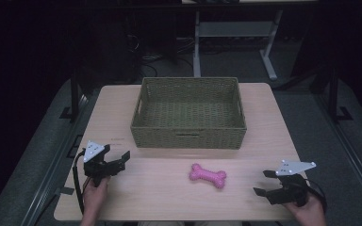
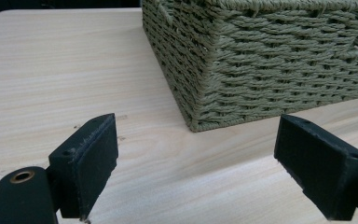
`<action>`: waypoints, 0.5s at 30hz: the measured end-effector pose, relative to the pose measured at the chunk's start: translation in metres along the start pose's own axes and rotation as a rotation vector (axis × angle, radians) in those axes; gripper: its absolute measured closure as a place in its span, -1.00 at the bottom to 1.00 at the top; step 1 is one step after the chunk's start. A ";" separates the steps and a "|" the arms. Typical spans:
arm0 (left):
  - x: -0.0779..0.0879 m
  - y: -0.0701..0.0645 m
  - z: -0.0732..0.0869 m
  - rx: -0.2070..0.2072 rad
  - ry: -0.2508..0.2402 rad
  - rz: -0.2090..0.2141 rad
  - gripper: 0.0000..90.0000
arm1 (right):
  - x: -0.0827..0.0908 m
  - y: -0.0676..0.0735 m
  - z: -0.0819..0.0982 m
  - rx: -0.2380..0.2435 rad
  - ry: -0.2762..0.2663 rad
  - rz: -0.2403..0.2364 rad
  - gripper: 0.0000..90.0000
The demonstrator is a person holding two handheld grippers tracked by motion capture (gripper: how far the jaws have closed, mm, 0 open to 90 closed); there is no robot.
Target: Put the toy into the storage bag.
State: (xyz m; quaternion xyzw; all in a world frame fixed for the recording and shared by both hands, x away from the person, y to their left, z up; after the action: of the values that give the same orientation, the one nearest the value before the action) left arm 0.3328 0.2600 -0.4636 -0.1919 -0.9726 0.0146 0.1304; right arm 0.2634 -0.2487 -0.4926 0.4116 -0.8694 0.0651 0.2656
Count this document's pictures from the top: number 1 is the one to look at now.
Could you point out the grey metal desk frame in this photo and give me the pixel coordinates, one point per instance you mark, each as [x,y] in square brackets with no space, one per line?
[237,29]

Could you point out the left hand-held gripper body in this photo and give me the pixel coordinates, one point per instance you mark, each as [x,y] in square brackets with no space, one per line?
[99,168]

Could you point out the green woven basket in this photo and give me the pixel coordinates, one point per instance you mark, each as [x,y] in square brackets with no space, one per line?
[188,114]

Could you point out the pink bone-shaped toy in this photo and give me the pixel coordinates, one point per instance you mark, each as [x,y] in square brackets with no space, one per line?
[208,176]

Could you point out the person's left hand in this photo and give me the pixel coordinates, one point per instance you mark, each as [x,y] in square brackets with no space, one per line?
[93,196]

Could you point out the person's right hand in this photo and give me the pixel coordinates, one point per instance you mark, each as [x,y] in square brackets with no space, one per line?
[308,210]

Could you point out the black metal stand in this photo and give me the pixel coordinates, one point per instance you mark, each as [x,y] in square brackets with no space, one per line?
[333,94]
[74,94]

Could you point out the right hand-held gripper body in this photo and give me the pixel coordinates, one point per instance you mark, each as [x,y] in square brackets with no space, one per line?
[290,185]

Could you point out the metal floor rail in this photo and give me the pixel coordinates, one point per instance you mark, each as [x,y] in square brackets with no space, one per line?
[53,169]
[348,150]

